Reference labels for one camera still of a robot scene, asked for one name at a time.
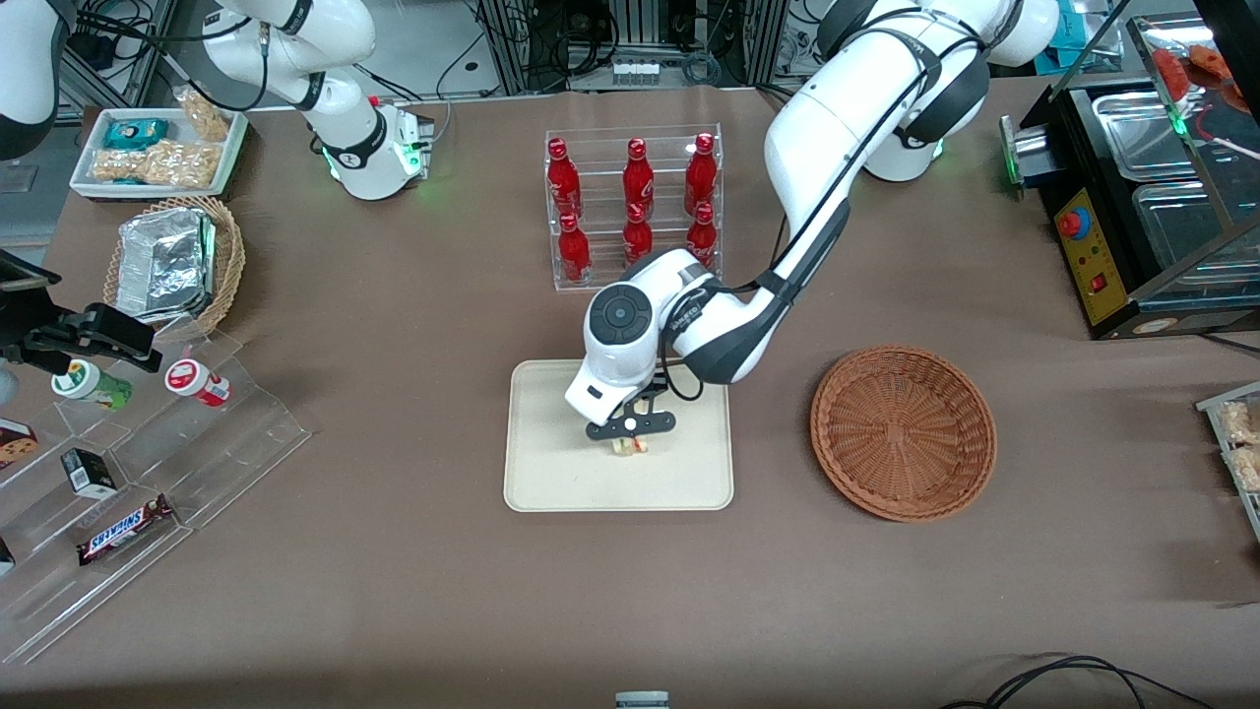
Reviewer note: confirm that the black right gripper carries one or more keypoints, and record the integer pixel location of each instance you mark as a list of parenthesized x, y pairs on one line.
[(71, 335)]

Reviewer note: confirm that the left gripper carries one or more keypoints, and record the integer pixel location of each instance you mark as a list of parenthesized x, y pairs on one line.
[(658, 385)]

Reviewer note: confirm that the triangular sandwich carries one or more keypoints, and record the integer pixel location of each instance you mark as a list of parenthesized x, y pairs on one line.
[(630, 447)]

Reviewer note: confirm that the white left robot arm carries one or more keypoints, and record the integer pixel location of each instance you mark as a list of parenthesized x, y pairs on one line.
[(837, 138)]

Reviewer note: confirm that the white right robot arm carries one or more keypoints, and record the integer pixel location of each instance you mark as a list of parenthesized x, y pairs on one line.
[(366, 162)]

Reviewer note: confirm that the beige rectangular tray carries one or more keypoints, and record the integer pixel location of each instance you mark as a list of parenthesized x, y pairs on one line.
[(551, 473)]

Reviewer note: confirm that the white rectangular snack tray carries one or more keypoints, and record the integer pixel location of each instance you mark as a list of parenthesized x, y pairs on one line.
[(89, 182)]

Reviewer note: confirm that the light oval wicker basket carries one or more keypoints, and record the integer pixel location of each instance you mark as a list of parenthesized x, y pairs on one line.
[(228, 261)]

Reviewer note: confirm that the round brown wicker basket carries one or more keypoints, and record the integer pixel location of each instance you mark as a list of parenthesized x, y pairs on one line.
[(901, 433)]

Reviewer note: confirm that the green snack can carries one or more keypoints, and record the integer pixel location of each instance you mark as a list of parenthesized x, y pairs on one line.
[(91, 384)]

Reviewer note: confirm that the aluminium foil container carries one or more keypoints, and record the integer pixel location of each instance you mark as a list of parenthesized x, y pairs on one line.
[(162, 264)]

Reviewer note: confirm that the red snack can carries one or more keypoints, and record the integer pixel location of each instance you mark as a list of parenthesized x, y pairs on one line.
[(197, 381)]

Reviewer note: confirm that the brown cookie box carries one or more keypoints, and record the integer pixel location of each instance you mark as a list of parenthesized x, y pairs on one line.
[(15, 445)]

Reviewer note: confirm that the small black barcode box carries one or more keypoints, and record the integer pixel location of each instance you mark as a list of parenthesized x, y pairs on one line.
[(91, 475)]

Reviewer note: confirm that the clear acrylic bottle rack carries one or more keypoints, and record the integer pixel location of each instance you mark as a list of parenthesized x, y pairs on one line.
[(600, 281)]

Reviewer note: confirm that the clear acrylic stepped shelf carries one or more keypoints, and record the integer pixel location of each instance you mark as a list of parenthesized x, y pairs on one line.
[(226, 443)]

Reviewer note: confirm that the red cola bottle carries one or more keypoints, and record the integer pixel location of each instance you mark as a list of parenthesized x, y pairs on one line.
[(575, 254), (564, 182), (701, 236), (701, 175), (638, 179), (638, 236)]

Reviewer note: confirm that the large clear nut bag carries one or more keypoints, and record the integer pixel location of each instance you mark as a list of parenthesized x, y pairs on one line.
[(167, 162)]

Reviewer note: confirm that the Snickers chocolate bar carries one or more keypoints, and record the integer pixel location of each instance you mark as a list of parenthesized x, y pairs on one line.
[(123, 532)]

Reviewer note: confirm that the teal snack packet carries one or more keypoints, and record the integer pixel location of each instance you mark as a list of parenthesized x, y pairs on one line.
[(136, 133)]

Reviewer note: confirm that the dark small packet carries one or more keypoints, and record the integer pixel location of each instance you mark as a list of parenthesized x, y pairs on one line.
[(5, 556)]

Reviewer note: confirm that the small clear nut bag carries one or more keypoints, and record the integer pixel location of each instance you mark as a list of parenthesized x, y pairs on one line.
[(205, 113)]

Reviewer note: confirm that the grey white device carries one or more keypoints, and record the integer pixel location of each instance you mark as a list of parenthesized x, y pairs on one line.
[(642, 700)]

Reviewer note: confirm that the white power strip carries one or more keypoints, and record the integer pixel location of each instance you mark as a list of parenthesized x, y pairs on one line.
[(636, 72)]

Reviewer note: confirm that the black food warmer case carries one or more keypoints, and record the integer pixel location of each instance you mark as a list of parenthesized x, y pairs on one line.
[(1093, 256)]

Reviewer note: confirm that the steel warmer pan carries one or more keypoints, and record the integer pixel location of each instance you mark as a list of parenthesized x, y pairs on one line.
[(1142, 133), (1181, 226)]

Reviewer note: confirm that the teal cardboard box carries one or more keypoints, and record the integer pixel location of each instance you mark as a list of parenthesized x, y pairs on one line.
[(1068, 22)]

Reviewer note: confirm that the clear wrapped pastry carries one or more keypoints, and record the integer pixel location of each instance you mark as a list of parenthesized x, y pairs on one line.
[(1246, 469), (1238, 421)]

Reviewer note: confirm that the red orange food piece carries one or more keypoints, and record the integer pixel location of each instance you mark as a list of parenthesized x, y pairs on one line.
[(1196, 69)]

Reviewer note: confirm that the aluminium frame post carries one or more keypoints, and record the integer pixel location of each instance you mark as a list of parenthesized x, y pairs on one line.
[(766, 39), (500, 44)]

